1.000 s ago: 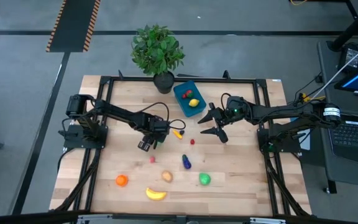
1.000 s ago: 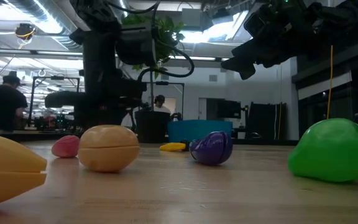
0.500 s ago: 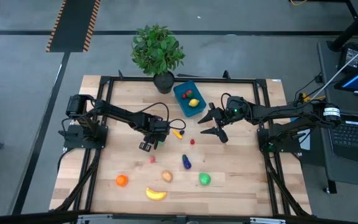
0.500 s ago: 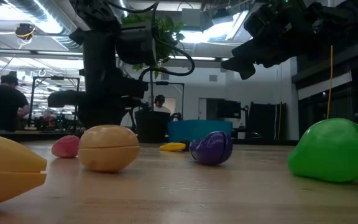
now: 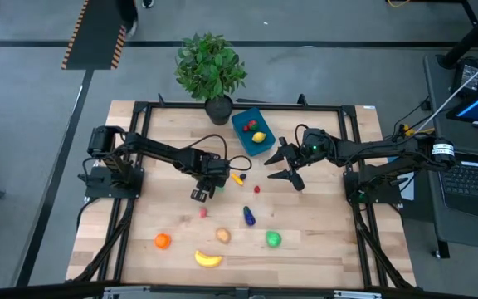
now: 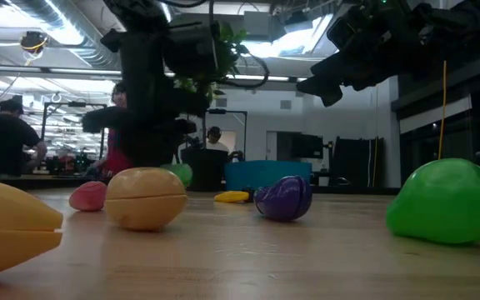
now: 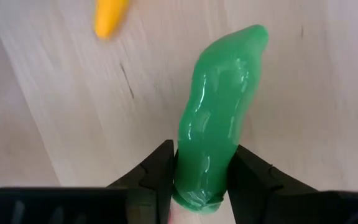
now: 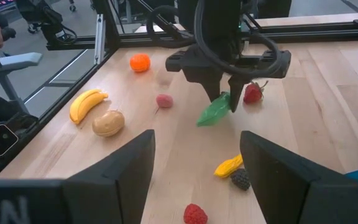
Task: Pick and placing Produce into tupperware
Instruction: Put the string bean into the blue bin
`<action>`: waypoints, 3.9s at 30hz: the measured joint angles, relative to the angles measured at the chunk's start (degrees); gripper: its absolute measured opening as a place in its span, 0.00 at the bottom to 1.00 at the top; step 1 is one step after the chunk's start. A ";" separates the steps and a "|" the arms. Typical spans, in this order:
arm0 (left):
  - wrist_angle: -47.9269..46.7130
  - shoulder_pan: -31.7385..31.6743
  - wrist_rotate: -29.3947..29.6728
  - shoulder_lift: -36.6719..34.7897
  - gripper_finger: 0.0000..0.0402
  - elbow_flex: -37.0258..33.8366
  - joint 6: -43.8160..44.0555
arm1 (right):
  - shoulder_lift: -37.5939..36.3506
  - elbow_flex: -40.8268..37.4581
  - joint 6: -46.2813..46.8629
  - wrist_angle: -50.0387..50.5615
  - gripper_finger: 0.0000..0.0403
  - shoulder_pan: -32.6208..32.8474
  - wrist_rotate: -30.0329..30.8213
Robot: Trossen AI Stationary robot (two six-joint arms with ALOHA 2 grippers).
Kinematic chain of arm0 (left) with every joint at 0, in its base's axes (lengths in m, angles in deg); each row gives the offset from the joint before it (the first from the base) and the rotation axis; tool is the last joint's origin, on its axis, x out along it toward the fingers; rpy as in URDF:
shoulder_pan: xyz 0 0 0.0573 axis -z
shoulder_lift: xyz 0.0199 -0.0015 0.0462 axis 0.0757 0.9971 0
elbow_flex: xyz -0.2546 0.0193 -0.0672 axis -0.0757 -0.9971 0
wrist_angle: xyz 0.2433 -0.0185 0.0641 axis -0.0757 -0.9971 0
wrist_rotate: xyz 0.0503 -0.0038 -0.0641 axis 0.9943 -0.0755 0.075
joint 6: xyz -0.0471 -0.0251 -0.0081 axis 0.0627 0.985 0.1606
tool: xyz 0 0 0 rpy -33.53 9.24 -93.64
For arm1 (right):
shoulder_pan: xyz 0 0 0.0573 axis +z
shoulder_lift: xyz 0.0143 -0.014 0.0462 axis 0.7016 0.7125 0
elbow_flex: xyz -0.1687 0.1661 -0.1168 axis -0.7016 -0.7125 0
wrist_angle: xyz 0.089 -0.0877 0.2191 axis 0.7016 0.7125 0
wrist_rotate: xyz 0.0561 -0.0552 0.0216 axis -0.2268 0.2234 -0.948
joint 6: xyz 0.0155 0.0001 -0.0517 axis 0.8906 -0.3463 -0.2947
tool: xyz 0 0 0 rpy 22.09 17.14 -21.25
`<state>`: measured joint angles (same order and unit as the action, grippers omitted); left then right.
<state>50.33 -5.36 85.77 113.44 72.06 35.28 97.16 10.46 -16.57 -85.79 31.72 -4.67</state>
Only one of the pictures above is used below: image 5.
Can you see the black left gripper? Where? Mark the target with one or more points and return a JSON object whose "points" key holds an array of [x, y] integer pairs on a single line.
{"points": [[214, 168]]}

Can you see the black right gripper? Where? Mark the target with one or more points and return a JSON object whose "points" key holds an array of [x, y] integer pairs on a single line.
{"points": [[295, 160]]}

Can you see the small yellow toy pepper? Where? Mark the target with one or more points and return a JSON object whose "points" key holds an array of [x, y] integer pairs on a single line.
{"points": [[236, 179]]}

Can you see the blue plastic tupperware container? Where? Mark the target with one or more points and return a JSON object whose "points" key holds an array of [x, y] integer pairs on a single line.
{"points": [[253, 148]]}

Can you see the red toy raspberry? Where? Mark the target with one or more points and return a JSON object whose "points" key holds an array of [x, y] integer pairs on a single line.
{"points": [[257, 189]]}

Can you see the yellow toy lemon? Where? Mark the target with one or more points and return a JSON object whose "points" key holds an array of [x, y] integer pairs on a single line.
{"points": [[259, 137]]}

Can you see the purple toy eggplant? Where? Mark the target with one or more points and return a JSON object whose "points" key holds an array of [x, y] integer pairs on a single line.
{"points": [[249, 218]]}

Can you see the red toy strawberry green leaves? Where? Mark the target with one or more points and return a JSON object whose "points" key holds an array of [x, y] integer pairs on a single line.
{"points": [[254, 124]]}

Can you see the small dark red toy fruit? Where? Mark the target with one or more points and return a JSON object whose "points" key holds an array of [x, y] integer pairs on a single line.
{"points": [[247, 127]]}

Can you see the orange toy orange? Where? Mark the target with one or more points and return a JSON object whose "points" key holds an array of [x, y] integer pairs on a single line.
{"points": [[162, 241]]}

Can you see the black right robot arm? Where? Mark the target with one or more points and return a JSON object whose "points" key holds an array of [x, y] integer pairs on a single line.
{"points": [[372, 149]]}

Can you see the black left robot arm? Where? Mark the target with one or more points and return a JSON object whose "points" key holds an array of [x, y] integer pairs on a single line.
{"points": [[160, 151]]}

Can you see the pink toy peach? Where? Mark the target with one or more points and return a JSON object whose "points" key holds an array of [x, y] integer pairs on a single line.
{"points": [[203, 212]]}

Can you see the tan toy potato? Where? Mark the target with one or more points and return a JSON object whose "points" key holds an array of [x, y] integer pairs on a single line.
{"points": [[222, 235]]}

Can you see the yellow toy banana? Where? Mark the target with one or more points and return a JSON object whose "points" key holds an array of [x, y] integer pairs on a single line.
{"points": [[208, 260]]}

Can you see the blue paper sheet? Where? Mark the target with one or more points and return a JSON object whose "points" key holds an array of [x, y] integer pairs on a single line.
{"points": [[392, 159]]}

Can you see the green plant in black pot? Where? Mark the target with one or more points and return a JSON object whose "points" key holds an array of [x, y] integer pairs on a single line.
{"points": [[210, 66]]}

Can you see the white paper sheet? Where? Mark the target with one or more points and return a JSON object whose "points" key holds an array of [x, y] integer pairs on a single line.
{"points": [[409, 191]]}

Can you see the black crossbeam with silver brackets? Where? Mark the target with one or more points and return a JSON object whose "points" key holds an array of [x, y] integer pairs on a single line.
{"points": [[56, 290]]}

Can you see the black mat orange striped edges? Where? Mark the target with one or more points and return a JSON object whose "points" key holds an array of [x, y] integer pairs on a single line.
{"points": [[94, 41]]}

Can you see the white rod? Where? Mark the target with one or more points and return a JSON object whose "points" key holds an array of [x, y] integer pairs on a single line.
{"points": [[459, 94]]}

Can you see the grey side desk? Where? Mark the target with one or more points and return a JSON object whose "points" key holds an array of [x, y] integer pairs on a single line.
{"points": [[463, 236]]}

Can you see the black power adapter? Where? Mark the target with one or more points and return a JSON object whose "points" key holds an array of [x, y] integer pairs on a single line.
{"points": [[467, 76]]}

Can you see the black stand leg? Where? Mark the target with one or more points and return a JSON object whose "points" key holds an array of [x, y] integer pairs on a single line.
{"points": [[471, 37]]}

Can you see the black aluminium table frame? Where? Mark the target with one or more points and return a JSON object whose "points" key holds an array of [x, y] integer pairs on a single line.
{"points": [[330, 107]]}

